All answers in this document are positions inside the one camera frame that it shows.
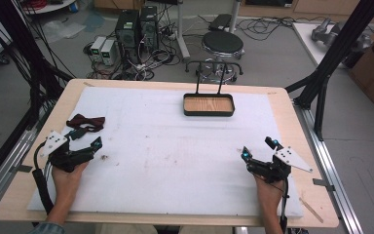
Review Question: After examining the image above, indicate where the grey desk leg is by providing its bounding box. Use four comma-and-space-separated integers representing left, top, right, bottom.
174, 0, 192, 61

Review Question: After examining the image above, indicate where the black computer tower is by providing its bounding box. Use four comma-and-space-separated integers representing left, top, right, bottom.
114, 9, 141, 64
138, 5, 160, 53

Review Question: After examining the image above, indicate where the clear plastic sheet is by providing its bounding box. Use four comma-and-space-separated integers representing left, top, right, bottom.
41, 19, 88, 45

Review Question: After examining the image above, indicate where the tangle of floor cables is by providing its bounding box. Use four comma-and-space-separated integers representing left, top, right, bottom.
83, 38, 182, 82

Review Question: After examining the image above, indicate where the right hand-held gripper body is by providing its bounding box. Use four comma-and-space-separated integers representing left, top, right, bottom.
246, 145, 314, 184

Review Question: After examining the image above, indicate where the flat black device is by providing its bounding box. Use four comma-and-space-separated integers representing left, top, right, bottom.
207, 13, 234, 32

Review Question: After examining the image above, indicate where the round white table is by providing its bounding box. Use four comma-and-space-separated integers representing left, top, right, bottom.
21, 0, 78, 16

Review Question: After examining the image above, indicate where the aluminium rail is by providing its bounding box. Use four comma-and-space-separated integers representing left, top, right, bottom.
0, 106, 55, 222
292, 98, 365, 234

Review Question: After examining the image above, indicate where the black sleeved gripper cable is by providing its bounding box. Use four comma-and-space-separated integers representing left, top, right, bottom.
31, 140, 56, 215

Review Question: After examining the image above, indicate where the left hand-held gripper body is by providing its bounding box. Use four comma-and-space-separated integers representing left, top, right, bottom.
40, 131, 94, 174

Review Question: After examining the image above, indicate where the white power supply box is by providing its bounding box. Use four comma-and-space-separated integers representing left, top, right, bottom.
90, 35, 107, 62
99, 38, 117, 66

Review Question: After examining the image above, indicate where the white side table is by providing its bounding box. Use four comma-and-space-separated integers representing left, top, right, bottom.
291, 20, 374, 70

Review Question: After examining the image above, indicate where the person's left hand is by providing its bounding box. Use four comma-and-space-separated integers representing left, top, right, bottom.
51, 162, 90, 197

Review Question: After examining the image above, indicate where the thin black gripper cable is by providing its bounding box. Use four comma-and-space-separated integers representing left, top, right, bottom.
280, 176, 290, 234

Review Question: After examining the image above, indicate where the black tray with wooden base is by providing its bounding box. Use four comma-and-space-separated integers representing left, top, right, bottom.
182, 60, 236, 118

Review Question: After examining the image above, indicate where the black metal frame stand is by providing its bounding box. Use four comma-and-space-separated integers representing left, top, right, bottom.
0, 0, 76, 132
284, 0, 374, 142

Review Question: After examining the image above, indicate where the white foam mat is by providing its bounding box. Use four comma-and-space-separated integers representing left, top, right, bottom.
26, 85, 305, 218

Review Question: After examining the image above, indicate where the black round stool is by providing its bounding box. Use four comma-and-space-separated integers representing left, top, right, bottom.
184, 30, 245, 84

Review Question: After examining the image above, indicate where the thin wooden stick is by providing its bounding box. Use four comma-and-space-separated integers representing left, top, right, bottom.
298, 196, 325, 224

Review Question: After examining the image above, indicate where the dark red bow tie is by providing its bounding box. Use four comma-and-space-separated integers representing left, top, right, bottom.
65, 113, 106, 134

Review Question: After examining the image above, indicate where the person's right hand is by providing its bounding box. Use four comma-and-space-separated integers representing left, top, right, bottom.
254, 176, 285, 211

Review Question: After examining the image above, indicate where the grey tape piece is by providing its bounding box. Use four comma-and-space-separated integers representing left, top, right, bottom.
15, 164, 34, 174
312, 177, 336, 193

